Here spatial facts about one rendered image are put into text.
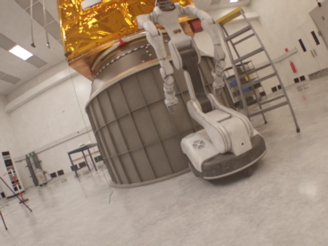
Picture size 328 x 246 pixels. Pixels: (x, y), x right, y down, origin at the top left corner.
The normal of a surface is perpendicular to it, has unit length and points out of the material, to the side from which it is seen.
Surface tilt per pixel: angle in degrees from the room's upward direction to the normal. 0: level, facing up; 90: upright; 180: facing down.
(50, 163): 90
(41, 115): 90
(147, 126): 90
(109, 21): 89
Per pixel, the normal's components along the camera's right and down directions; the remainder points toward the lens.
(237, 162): -0.05, -0.01
